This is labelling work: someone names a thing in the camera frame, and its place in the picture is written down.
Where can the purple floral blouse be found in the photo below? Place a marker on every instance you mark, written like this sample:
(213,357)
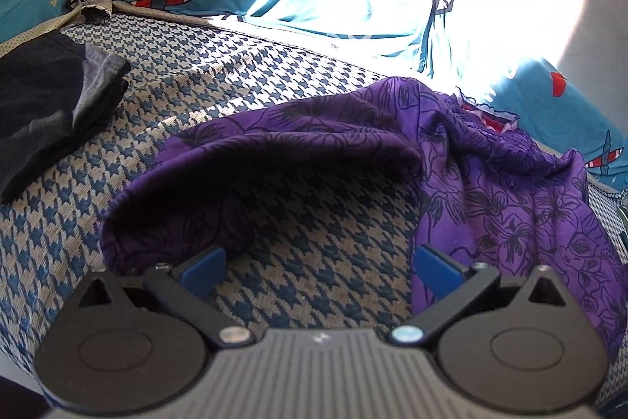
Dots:
(490,183)

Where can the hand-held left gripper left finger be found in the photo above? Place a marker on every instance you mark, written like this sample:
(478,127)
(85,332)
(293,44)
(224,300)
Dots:
(203,269)

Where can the blue houndstooth sofa cushion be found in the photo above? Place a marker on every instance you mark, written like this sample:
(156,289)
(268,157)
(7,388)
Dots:
(221,75)

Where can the dark folded garment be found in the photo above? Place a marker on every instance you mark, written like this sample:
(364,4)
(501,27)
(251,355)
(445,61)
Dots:
(44,105)

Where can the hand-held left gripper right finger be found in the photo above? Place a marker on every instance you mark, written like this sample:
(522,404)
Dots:
(436,271)

